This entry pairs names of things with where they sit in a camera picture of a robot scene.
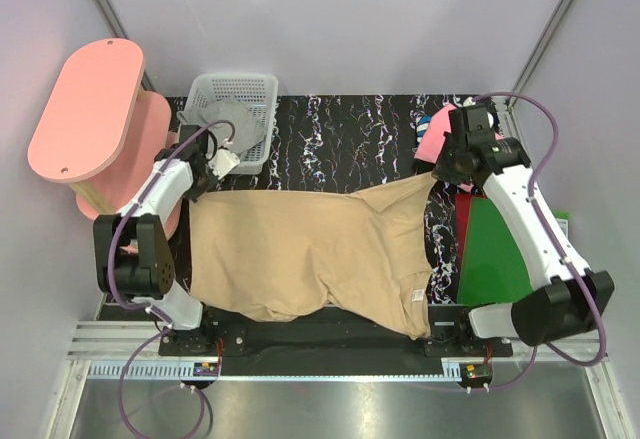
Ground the beige t shirt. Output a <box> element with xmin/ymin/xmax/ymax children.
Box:
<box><xmin>190</xmin><ymin>174</ymin><xmax>436</xmax><ymax>339</ymax></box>

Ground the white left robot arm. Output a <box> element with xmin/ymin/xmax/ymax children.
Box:
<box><xmin>93</xmin><ymin>125</ymin><xmax>217</xmax><ymax>355</ymax></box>

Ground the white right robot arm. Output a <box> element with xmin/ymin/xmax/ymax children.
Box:
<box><xmin>434</xmin><ymin>133</ymin><xmax>614</xmax><ymax>356</ymax></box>

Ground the pink folded t shirt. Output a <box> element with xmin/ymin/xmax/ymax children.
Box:
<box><xmin>417</xmin><ymin>104</ymin><xmax>504</xmax><ymax>193</ymax></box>

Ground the red plastic folder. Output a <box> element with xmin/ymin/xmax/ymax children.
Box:
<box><xmin>455</xmin><ymin>193</ymin><xmax>485</xmax><ymax>261</ymax></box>

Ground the blue white striped garment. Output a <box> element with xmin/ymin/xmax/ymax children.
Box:
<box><xmin>415</xmin><ymin>115</ymin><xmax>432</xmax><ymax>143</ymax></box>

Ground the grey t shirt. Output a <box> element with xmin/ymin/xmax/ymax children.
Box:
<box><xmin>177</xmin><ymin>97</ymin><xmax>266</xmax><ymax>159</ymax></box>

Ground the white plastic basket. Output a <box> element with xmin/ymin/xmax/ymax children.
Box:
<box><xmin>176</xmin><ymin>72</ymin><xmax>278</xmax><ymax>176</ymax></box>

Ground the pink tiered shelf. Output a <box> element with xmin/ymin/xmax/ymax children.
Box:
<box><xmin>27</xmin><ymin>38</ymin><xmax>177</xmax><ymax>220</ymax></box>

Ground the green plastic folder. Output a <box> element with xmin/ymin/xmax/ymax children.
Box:
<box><xmin>456</xmin><ymin>198</ymin><xmax>532</xmax><ymax>306</ymax></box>

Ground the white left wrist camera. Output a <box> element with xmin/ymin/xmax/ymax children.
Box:
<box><xmin>207</xmin><ymin>148</ymin><xmax>240</xmax><ymax>180</ymax></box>

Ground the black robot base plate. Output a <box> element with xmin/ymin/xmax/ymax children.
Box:
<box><xmin>159</xmin><ymin>305</ymin><xmax>513</xmax><ymax>378</ymax></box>

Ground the white slotted cable duct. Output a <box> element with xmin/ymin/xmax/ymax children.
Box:
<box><xmin>88</xmin><ymin>360</ymin><xmax>220</xmax><ymax>381</ymax></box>

